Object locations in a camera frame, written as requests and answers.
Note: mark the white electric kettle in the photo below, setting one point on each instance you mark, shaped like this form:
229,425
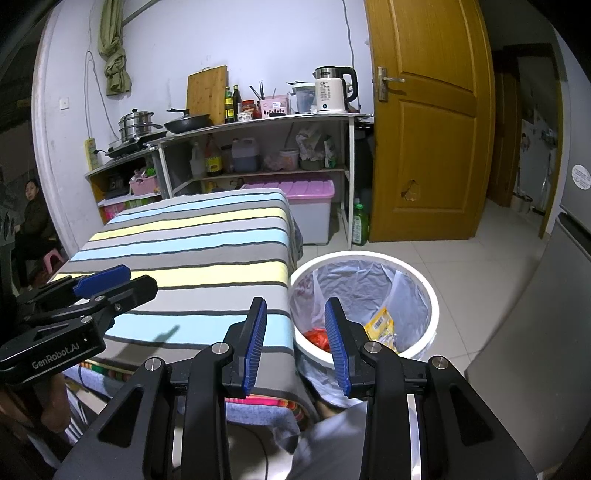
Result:
330,94

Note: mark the red plastic bag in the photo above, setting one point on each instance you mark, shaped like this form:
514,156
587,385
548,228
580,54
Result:
318,339

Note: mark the yellow wooden door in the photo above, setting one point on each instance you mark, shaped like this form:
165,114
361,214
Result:
429,138

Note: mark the dark tall sauce bottle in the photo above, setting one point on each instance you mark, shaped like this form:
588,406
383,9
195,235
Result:
237,106

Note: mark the grey refrigerator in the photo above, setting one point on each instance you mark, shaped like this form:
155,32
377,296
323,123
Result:
554,300

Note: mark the wooden cutting board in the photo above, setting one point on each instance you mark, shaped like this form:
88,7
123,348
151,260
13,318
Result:
205,94

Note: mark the white kitchen shelf rack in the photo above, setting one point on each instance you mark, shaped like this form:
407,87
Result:
277,121

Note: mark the person's grey trousers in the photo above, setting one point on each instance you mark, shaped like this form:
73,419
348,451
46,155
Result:
323,443

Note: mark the white plastic bottle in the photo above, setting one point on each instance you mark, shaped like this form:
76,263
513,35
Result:
197,161

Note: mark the black frying pan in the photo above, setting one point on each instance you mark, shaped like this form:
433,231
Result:
187,123

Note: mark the grey plastic jug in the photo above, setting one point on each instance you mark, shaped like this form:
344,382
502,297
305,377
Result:
244,159

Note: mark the pink lid storage box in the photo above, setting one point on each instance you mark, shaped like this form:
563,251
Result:
300,189

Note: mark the steel steamer pot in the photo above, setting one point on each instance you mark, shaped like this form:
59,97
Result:
136,124

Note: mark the low wooden shelf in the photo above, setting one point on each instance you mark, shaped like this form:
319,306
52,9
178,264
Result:
115,168

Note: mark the pink plastic basket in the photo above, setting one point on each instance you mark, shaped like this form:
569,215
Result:
144,187

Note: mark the yellow snack bag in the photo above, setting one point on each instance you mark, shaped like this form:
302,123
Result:
381,327

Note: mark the black induction cooker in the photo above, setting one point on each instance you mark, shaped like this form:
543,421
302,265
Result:
134,146

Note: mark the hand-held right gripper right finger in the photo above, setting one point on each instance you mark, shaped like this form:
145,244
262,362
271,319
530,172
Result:
334,346

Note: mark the pink plastic stool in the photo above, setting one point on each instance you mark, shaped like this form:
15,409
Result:
51,257

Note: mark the red sauce jar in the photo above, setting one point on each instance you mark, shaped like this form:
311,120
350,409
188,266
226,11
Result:
248,110

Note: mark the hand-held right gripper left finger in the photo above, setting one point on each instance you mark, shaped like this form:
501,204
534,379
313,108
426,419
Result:
256,344

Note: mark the green plastic bottle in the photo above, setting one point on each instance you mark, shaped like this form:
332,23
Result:
360,226

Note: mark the colourful striped mat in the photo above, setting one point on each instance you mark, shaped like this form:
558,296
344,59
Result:
277,404

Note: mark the small pink bucket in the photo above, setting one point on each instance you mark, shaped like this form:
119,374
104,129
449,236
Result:
288,160

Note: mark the crumpled plastic bags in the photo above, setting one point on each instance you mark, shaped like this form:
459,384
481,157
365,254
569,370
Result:
314,147

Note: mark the green knotted curtain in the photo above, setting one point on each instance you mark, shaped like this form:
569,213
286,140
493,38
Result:
115,69

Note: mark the clear bin liner bag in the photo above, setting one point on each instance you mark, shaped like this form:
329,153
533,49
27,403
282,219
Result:
369,286

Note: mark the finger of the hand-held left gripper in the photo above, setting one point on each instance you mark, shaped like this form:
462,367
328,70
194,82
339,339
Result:
134,290
104,279

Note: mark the cooking oil bottle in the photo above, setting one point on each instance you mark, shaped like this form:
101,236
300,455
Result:
214,161

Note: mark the clear water pitcher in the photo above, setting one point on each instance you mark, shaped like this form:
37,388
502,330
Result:
304,99

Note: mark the dark green-label sauce bottle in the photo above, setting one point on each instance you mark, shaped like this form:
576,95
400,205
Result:
229,108

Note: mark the pink utensil holder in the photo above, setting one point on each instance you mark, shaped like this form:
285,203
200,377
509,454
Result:
274,108

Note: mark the white round trash bin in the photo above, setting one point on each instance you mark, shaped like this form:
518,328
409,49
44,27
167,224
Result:
364,256

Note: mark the yellow power strip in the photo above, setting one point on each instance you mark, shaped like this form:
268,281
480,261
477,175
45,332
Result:
91,154

